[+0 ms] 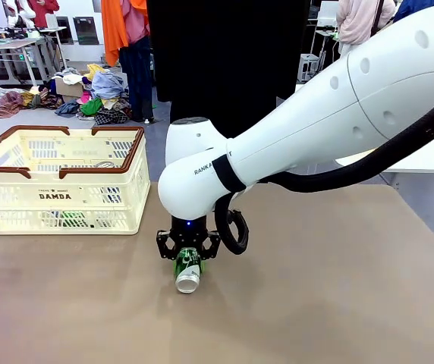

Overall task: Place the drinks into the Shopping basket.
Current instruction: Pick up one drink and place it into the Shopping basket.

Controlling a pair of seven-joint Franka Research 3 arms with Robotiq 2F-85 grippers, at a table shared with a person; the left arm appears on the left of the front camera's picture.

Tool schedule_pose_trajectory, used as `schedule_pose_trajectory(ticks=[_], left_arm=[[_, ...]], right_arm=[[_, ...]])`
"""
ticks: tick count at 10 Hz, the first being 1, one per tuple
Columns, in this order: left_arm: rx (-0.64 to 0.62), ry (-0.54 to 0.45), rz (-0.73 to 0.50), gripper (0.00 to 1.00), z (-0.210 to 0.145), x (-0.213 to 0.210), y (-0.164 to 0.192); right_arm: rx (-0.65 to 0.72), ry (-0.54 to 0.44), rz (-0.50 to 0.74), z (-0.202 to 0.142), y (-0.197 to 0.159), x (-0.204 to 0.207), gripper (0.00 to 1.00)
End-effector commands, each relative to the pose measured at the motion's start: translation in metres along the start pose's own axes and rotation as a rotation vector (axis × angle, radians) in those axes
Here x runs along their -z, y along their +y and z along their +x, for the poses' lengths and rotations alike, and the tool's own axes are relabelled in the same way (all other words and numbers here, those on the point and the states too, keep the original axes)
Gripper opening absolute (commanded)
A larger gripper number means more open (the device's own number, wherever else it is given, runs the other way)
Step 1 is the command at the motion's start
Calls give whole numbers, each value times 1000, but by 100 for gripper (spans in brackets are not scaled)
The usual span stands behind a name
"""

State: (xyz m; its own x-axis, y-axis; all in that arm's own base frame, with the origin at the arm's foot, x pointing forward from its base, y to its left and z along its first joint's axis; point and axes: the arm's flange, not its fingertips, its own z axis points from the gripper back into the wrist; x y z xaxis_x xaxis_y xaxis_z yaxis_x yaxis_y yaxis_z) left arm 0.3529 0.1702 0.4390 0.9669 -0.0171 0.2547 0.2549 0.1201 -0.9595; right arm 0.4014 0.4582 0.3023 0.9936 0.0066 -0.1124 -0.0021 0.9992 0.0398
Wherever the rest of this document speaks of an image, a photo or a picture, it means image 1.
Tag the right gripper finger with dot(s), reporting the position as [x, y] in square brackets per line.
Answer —
[165, 246]
[212, 246]

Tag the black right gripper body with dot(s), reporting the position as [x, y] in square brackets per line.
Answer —
[188, 233]

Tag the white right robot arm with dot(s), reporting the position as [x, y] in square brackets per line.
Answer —
[315, 121]

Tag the cream basket with brown rim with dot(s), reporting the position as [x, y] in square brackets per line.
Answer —
[69, 182]

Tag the cardboard box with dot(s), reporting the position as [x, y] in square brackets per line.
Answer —
[69, 89]

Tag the grey background desk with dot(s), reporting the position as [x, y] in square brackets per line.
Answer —
[16, 45]

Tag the pile of colourful clothes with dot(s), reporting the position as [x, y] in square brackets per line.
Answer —
[103, 91]

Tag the person in black clothes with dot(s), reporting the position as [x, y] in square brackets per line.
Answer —
[224, 57]

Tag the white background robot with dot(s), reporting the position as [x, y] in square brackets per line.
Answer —
[19, 11]

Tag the person in red top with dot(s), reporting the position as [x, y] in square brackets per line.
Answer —
[44, 11]

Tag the white computer case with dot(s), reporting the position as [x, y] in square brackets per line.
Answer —
[308, 66]

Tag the white table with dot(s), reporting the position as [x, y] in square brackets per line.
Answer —
[422, 159]

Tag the person in pink hoodie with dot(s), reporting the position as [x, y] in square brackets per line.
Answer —
[357, 19]

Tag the person in blue jacket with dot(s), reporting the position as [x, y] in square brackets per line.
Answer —
[410, 7]

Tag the dark wall panel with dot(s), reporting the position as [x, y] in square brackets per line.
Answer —
[85, 30]

